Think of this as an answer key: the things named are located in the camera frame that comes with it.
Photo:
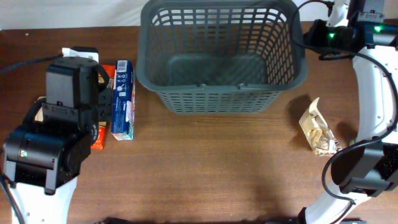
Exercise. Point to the blue food box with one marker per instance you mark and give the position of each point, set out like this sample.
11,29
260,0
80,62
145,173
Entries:
123,114

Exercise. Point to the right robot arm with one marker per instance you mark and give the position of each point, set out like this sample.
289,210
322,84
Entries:
368,167

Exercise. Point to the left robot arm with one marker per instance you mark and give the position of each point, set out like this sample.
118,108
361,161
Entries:
43,155

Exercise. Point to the orange pasta packet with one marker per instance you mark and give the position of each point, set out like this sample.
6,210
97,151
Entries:
99,143

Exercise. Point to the mushroom snack pouch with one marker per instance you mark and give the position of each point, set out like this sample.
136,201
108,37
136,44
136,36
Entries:
317,133

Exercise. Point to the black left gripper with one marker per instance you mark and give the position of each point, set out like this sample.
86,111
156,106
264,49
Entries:
104,105

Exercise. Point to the grey plastic basket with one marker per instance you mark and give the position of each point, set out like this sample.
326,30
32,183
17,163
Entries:
207,57

